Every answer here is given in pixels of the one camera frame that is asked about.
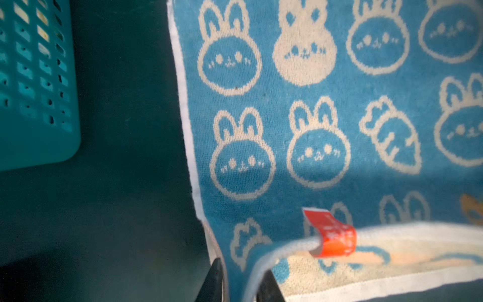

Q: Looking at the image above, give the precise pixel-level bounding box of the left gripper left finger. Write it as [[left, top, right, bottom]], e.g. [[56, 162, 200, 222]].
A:
[[195, 258, 224, 302]]

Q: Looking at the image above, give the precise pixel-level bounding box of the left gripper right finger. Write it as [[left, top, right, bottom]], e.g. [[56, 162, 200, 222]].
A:
[[256, 270, 285, 302]]

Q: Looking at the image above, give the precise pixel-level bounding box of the blue rabbit pattern towel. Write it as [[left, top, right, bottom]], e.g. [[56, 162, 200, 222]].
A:
[[167, 1, 482, 301]]

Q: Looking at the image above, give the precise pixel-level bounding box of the teal plastic basket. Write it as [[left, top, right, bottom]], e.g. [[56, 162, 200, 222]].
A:
[[1, 0, 81, 171]]

